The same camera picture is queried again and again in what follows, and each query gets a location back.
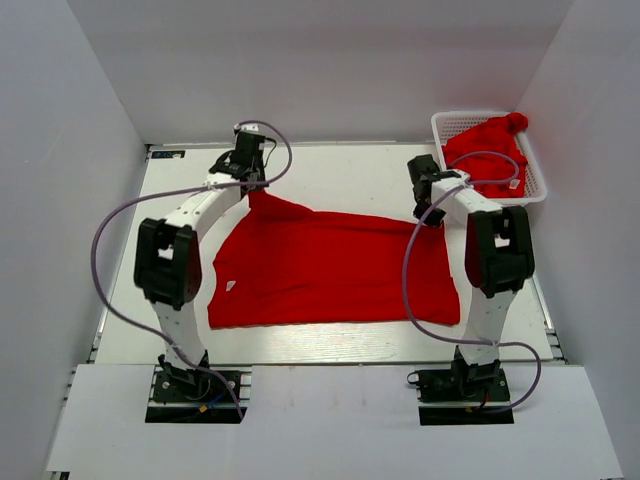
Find red t shirt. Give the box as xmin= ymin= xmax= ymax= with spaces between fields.
xmin=207 ymin=191 xmax=460 ymax=329

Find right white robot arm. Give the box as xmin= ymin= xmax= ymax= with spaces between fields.
xmin=407 ymin=154 xmax=535 ymax=399

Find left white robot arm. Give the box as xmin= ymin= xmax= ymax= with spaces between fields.
xmin=134 ymin=124 xmax=267 ymax=399

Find red t shirts in basket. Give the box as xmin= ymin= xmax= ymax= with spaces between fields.
xmin=443 ymin=113 xmax=528 ymax=199

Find white plastic basket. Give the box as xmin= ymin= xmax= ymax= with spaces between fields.
xmin=431 ymin=111 xmax=547 ymax=205

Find black label sticker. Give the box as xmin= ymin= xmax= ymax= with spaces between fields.
xmin=150 ymin=150 xmax=186 ymax=159

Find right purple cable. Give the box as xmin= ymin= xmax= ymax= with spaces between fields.
xmin=401 ymin=150 xmax=543 ymax=414

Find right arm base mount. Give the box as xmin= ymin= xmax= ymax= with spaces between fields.
xmin=406 ymin=369 xmax=514 ymax=427

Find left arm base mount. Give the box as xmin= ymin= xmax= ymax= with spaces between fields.
xmin=144 ymin=367 xmax=242 ymax=425

